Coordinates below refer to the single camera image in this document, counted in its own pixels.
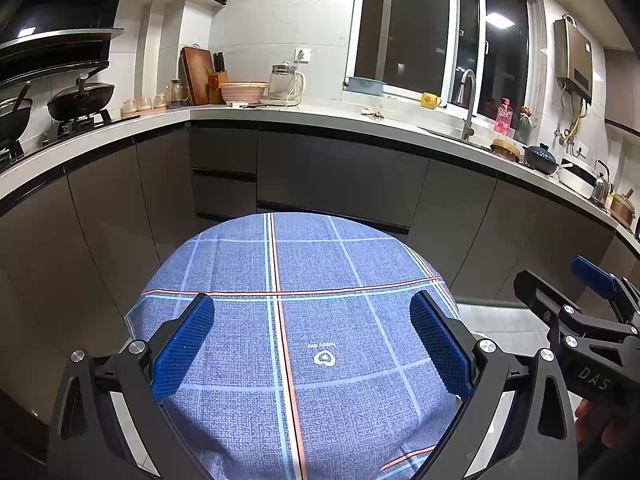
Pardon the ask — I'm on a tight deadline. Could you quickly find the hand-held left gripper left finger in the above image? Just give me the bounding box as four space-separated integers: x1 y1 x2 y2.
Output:
46 292 217 480

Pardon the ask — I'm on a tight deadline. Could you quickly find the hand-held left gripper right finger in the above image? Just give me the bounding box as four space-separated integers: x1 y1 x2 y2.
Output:
409 290 581 480

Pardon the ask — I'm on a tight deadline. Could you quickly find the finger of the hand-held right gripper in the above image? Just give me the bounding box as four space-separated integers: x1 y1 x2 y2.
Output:
514 269 640 342
571 255 640 324

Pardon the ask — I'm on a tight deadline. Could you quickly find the person's right hand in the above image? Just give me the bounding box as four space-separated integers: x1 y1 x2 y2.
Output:
574 400 629 450

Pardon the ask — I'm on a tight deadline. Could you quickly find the copper pot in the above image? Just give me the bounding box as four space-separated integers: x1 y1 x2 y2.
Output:
607 190 636 228

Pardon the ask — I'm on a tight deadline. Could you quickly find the steel kettle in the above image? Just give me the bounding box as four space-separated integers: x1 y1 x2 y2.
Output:
591 160 613 206

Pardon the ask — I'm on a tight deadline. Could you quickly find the white pot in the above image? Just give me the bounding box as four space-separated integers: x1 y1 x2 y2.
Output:
557 157 598 200

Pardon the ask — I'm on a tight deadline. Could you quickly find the dark blue pot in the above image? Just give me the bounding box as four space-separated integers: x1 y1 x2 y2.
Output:
522 142 560 176

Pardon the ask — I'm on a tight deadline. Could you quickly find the wooden bowl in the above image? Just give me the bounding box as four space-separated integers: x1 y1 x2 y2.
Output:
490 137 521 162

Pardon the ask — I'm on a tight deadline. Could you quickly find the blue plaid tablecloth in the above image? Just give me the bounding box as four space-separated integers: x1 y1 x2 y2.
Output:
124 212 460 480

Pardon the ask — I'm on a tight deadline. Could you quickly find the pink bottle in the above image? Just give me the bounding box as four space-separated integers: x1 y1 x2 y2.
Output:
495 98 513 136

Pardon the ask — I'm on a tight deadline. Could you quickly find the steel faucet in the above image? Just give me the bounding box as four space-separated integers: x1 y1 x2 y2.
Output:
452 69 478 141

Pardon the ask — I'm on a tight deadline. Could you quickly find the dark kitchen base cabinet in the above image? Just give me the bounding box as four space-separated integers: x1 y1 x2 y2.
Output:
0 120 640 466

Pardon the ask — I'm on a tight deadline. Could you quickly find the gas stove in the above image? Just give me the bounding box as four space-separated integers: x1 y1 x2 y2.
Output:
0 107 128 171

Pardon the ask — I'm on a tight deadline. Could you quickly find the glass pitcher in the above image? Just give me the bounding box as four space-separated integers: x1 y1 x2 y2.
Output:
167 79 191 109

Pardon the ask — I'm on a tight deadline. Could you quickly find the pink basket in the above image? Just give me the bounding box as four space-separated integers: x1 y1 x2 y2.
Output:
218 81 269 105

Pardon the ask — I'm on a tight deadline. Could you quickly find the knife block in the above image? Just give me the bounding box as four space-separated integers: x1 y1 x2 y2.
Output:
207 51 230 105

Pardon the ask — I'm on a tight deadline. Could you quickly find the wooden cutting board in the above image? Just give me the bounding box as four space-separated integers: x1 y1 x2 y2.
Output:
180 45 213 106

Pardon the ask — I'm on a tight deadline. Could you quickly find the glass electric kettle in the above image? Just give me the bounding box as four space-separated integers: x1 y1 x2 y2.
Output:
260 61 307 107

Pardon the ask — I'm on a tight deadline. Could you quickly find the black wok with glass lid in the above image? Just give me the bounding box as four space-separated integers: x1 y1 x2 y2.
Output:
0 82 33 143

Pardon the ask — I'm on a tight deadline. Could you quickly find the window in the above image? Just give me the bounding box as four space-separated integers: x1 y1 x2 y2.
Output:
342 0 546 121

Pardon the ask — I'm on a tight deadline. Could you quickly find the black range hood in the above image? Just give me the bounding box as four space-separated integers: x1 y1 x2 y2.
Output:
0 0 125 86

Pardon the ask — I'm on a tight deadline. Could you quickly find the yellow hose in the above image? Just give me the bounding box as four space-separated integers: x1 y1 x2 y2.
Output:
560 97 586 143

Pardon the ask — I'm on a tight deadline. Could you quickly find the wall water heater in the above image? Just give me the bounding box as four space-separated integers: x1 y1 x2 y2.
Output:
552 14 594 106

